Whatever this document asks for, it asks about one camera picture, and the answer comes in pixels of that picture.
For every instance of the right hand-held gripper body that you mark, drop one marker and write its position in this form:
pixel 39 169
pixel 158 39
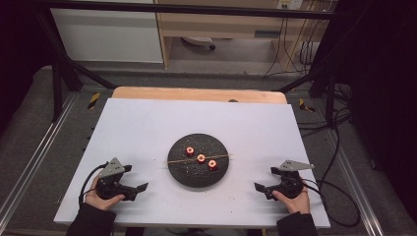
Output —
pixel 290 185

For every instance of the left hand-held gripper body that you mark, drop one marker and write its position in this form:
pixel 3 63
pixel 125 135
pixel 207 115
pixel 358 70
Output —
pixel 109 187

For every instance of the thin bamboo skewer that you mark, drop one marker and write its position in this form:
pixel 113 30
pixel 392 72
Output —
pixel 180 161

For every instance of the red hawthorn piece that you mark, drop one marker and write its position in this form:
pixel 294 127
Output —
pixel 190 151
pixel 212 165
pixel 201 158

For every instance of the round black textured plate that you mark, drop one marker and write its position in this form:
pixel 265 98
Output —
pixel 193 175

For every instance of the person's left hand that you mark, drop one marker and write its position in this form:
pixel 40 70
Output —
pixel 101 202

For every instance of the person's right hand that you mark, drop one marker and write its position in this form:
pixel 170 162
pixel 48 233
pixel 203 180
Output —
pixel 298 205

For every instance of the yellow black warning tape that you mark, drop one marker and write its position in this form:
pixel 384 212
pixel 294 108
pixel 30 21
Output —
pixel 305 105
pixel 93 100

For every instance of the wooden table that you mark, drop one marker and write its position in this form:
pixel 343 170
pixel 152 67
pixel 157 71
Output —
pixel 183 93

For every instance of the white cabinet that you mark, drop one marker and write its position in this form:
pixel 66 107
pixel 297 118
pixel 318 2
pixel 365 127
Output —
pixel 105 36

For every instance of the black curtain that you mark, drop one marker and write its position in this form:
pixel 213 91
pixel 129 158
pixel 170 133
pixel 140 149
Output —
pixel 19 49
pixel 383 82

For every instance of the white power strip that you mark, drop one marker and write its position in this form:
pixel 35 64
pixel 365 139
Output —
pixel 198 41

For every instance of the light wooden desk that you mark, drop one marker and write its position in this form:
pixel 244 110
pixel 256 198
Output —
pixel 209 26

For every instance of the aluminium floor rail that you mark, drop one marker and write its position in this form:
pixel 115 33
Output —
pixel 352 183
pixel 36 154

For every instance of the white wall socket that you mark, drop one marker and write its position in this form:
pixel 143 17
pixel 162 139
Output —
pixel 290 4

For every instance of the black metal frame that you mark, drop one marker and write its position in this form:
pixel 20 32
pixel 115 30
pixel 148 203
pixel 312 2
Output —
pixel 183 10

